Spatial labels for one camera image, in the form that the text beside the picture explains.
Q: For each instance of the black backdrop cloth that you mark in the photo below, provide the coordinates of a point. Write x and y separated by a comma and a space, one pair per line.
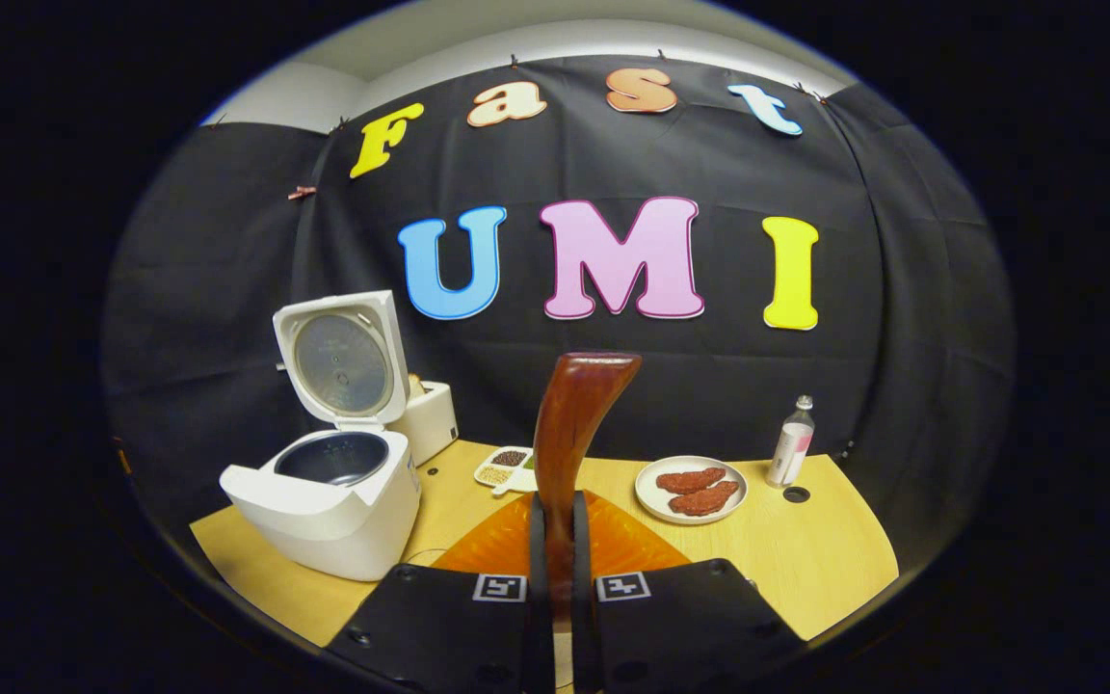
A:
757, 386

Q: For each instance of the brown wooden spoon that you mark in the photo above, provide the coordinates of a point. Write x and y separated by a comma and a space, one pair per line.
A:
574, 424

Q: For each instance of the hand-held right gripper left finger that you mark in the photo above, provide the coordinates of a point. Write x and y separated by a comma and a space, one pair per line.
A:
538, 578

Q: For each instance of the small pink label bottle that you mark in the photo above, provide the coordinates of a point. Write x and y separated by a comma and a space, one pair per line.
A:
791, 448

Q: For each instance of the red meat piece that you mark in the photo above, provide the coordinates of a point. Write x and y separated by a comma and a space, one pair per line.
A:
690, 479
704, 499

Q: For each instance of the red cloth clip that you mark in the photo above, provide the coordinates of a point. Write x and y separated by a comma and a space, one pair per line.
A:
302, 192

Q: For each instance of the white round plate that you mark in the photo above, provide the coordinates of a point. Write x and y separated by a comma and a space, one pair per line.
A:
651, 501

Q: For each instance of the white rice cooker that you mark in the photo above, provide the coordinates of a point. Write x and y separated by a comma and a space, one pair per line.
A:
324, 520

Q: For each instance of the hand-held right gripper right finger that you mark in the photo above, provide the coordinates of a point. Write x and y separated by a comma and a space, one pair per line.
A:
582, 578

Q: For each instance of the toasted bread slice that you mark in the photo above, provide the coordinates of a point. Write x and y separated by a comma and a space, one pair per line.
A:
415, 386

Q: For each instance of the white toaster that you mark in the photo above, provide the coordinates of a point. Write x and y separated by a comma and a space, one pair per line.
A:
432, 424

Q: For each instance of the divided dish of grains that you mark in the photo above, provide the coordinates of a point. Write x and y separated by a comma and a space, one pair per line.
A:
507, 463

